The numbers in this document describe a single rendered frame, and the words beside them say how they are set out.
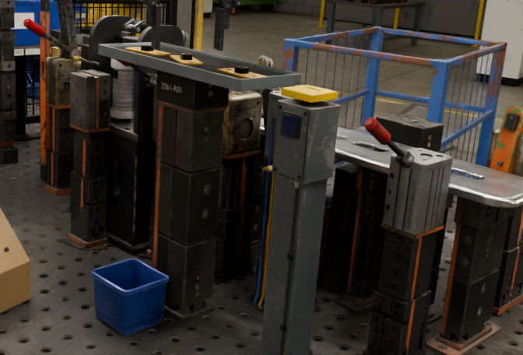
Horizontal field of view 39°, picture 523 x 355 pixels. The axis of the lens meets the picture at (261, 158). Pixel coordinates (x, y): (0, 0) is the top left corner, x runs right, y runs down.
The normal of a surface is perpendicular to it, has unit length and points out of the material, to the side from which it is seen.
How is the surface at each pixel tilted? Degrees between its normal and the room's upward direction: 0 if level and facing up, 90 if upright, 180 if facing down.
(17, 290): 90
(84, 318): 0
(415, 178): 90
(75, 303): 0
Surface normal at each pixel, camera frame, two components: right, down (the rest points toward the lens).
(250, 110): 0.71, 0.24
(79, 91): -0.70, 0.15
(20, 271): 0.87, 0.19
